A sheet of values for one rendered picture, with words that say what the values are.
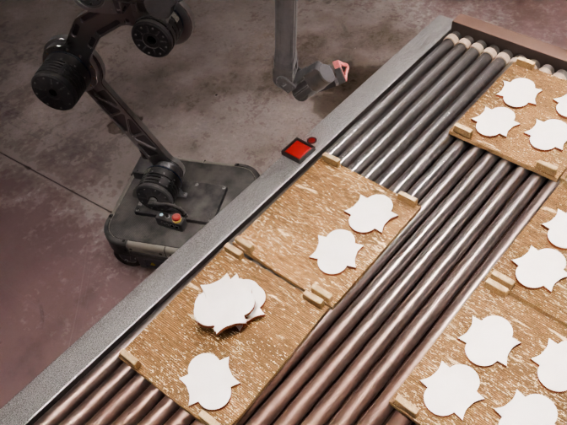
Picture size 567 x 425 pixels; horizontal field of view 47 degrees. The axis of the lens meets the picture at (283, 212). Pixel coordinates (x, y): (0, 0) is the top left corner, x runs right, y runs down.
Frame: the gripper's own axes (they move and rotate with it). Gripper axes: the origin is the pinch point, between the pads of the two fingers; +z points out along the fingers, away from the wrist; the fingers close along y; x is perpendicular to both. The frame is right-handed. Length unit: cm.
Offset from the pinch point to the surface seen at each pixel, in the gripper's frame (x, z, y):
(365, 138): -23.0, -0.3, 1.4
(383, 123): -21.8, 8.2, 4.0
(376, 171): -31.2, -10.2, 7.3
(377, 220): -39, -29, 15
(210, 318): -37, -79, -6
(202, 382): -48, -89, -6
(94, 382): -40, -100, -31
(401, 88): -15.9, 25.1, 4.6
